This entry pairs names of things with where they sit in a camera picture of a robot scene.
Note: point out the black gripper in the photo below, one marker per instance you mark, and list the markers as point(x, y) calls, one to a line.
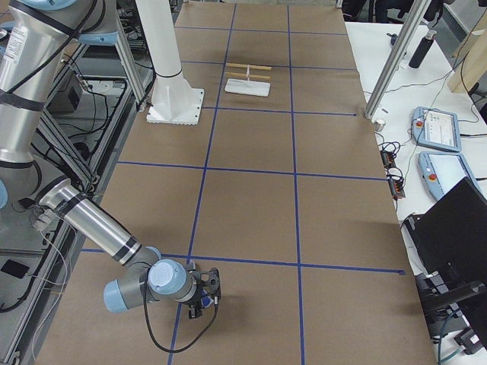
point(195, 303)

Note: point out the grey blue towel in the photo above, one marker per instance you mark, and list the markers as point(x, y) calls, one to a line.
point(206, 300)

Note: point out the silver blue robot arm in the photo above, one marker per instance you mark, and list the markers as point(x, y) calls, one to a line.
point(41, 31)

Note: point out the white wooden towel rack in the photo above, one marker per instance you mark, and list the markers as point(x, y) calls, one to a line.
point(246, 83)

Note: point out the black phone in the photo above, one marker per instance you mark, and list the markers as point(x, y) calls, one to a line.
point(14, 269)

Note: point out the black laptop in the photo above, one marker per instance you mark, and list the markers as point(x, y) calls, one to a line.
point(450, 239)

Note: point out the lower teach pendant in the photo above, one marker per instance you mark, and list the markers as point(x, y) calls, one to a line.
point(441, 171)

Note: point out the teach pendant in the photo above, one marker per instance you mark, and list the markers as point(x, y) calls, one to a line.
point(434, 128)
point(441, 171)

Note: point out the upper teach pendant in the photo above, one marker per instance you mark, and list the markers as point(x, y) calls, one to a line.
point(434, 128)

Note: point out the black water bottle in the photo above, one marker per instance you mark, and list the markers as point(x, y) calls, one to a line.
point(422, 49)

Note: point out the wooden board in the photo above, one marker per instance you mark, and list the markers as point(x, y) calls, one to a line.
point(473, 66)

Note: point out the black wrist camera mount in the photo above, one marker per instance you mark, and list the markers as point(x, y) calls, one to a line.
point(212, 285)

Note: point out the black cable hub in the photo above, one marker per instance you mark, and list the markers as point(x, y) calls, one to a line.
point(388, 159)
point(396, 187)

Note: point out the aluminium frame post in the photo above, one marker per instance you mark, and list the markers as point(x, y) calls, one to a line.
point(392, 63)

